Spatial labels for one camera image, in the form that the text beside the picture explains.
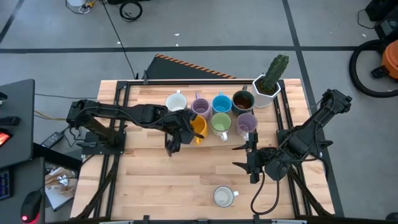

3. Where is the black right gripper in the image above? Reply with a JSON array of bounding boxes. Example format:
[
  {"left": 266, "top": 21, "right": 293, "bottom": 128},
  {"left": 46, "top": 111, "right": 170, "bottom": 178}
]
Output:
[{"left": 231, "top": 131, "right": 272, "bottom": 185}]

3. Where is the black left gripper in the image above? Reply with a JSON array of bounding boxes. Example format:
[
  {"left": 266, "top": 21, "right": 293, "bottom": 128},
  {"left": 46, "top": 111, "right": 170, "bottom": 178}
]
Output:
[{"left": 165, "top": 108, "right": 205, "bottom": 157}]

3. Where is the yellow faceted mug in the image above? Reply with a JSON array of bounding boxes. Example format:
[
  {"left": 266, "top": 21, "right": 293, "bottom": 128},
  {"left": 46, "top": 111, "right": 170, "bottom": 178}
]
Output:
[{"left": 190, "top": 114, "right": 208, "bottom": 146}]

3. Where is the mauve ribbed mug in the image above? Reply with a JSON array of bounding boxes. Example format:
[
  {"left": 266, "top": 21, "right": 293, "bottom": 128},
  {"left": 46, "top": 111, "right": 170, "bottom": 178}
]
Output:
[{"left": 190, "top": 92, "right": 212, "bottom": 121}]

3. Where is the light green mug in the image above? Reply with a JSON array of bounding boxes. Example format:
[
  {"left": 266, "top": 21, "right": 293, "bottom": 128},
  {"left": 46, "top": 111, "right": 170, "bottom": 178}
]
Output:
[{"left": 210, "top": 111, "right": 233, "bottom": 142}]

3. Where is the purple and white striped mug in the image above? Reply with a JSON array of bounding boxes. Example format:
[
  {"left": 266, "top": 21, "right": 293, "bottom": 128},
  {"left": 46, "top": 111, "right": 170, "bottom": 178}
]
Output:
[{"left": 236, "top": 112, "right": 259, "bottom": 141}]

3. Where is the white and grey mug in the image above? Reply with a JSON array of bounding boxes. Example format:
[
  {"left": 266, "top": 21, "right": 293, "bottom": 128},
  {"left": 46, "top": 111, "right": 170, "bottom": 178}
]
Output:
[{"left": 164, "top": 89, "right": 188, "bottom": 113}]

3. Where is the light blue mug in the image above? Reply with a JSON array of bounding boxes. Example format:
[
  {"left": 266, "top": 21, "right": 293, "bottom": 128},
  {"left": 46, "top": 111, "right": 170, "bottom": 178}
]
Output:
[{"left": 211, "top": 91, "right": 233, "bottom": 114}]

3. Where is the blue and white patterned mug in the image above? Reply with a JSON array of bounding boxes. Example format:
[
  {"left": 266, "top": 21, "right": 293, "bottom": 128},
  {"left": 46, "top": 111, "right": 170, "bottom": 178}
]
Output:
[{"left": 213, "top": 185, "right": 240, "bottom": 208}]

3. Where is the dark speckled mug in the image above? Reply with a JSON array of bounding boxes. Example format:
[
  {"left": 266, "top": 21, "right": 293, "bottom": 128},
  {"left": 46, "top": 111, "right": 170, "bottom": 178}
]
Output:
[{"left": 231, "top": 85, "right": 256, "bottom": 116}]

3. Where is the wooden shelf with black legs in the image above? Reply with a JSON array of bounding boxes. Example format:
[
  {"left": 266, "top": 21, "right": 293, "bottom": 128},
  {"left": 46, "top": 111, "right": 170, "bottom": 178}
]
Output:
[{"left": 164, "top": 104, "right": 259, "bottom": 157}]

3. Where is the white hexagonal plant pot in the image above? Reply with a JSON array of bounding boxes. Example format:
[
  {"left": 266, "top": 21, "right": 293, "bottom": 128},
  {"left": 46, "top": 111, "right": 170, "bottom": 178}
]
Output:
[{"left": 251, "top": 73, "right": 282, "bottom": 109}]

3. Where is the black ramp with orange stripes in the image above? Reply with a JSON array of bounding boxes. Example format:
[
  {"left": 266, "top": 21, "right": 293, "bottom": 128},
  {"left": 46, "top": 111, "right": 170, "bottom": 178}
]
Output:
[{"left": 145, "top": 54, "right": 237, "bottom": 80}]

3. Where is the green cactus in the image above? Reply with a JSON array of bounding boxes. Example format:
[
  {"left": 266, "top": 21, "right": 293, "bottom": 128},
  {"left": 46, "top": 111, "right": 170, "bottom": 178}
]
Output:
[{"left": 262, "top": 54, "right": 290, "bottom": 94}]

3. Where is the crumpled foil wrapper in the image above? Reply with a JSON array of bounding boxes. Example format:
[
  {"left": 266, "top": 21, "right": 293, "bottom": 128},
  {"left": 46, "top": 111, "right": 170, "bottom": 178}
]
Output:
[{"left": 57, "top": 174, "right": 71, "bottom": 187}]

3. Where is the black desk leg bar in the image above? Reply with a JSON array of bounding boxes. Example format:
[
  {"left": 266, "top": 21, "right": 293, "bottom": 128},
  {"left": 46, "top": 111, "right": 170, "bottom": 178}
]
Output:
[{"left": 32, "top": 142, "right": 83, "bottom": 171}]

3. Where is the black power adapter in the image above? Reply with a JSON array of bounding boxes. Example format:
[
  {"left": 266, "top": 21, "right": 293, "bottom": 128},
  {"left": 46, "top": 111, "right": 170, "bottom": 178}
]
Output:
[{"left": 41, "top": 131, "right": 65, "bottom": 149}]

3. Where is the white paper sheet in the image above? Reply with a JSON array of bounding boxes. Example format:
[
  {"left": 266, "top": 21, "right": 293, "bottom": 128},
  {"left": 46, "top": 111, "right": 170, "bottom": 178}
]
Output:
[{"left": 45, "top": 183, "right": 77, "bottom": 212}]

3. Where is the orange vacuum cleaner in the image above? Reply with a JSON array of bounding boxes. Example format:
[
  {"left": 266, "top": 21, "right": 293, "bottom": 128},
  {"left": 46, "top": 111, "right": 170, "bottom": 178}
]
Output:
[{"left": 370, "top": 39, "right": 398, "bottom": 80}]

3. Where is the black desk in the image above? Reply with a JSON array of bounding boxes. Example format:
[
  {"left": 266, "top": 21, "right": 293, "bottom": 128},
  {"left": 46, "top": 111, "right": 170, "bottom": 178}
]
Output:
[
  {"left": 0, "top": 78, "right": 35, "bottom": 170},
  {"left": 0, "top": 157, "right": 46, "bottom": 224}
]

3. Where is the black computer mouse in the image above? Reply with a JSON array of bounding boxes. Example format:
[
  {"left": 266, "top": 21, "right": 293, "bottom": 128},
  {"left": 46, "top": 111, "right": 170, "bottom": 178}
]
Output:
[{"left": 20, "top": 190, "right": 44, "bottom": 224}]

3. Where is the black desk gadget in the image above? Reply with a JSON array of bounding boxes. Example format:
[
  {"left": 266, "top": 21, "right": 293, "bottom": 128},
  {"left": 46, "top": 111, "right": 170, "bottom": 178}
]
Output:
[{"left": 0, "top": 115, "right": 22, "bottom": 127}]

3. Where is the small screen device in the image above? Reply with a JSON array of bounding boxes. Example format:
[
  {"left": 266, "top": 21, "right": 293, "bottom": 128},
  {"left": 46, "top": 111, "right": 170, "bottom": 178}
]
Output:
[{"left": 0, "top": 127, "right": 14, "bottom": 149}]

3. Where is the black equipment box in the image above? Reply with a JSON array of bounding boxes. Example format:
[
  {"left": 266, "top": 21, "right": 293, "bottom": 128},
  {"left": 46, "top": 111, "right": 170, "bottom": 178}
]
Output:
[
  {"left": 374, "top": 18, "right": 398, "bottom": 40},
  {"left": 365, "top": 0, "right": 398, "bottom": 22}
]

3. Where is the black keyboard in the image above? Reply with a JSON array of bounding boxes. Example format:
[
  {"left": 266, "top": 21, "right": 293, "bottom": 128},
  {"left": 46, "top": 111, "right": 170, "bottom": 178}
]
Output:
[{"left": 0, "top": 169, "right": 13, "bottom": 202}]

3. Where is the black aluminium table frame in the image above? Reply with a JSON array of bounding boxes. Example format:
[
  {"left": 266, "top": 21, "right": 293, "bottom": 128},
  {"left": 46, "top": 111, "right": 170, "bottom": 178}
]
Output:
[{"left": 76, "top": 79, "right": 335, "bottom": 224}]

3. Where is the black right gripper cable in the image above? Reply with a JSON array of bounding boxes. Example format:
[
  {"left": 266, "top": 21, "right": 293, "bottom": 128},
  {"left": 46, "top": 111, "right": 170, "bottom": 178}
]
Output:
[{"left": 250, "top": 169, "right": 280, "bottom": 216}]

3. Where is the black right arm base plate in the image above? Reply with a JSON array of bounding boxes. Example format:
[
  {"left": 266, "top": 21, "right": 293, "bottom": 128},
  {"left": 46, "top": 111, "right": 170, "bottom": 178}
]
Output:
[{"left": 276, "top": 129, "right": 333, "bottom": 156}]

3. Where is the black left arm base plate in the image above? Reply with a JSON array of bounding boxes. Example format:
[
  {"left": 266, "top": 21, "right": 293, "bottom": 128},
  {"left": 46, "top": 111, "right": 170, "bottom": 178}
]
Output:
[{"left": 76, "top": 130, "right": 127, "bottom": 156}]

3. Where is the long black floor cable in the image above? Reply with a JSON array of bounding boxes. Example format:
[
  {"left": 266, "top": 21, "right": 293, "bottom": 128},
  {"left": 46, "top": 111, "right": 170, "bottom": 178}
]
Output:
[{"left": 99, "top": 0, "right": 139, "bottom": 80}]

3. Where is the thin black floor cable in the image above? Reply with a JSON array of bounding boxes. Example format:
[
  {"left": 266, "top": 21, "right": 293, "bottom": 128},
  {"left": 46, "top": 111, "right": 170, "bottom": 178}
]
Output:
[{"left": 34, "top": 93, "right": 98, "bottom": 100}]

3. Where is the coiled black cable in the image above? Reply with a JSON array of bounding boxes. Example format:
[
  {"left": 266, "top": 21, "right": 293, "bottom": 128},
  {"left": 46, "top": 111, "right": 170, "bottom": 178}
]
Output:
[{"left": 119, "top": 1, "right": 144, "bottom": 22}]

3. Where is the black vacuum hose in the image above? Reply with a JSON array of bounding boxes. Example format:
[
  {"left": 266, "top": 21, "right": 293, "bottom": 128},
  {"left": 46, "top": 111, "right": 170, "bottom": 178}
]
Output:
[{"left": 348, "top": 39, "right": 398, "bottom": 99}]

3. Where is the yellow floor cable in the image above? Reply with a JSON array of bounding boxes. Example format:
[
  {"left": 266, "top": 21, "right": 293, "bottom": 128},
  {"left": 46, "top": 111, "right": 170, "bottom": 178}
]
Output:
[{"left": 34, "top": 110, "right": 71, "bottom": 123}]

